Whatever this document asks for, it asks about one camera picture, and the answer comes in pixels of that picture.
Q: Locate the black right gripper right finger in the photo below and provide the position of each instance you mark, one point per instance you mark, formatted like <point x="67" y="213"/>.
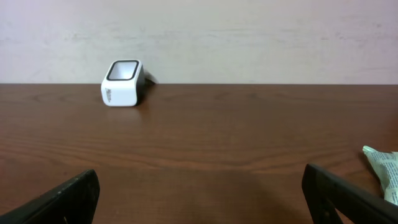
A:
<point x="326" y="194"/>

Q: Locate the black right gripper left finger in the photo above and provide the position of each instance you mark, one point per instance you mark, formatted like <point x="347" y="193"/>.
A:
<point x="73" y="201"/>

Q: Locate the teal wet wipes packet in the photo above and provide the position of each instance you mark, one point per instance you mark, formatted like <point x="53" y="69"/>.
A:
<point x="384" y="164"/>

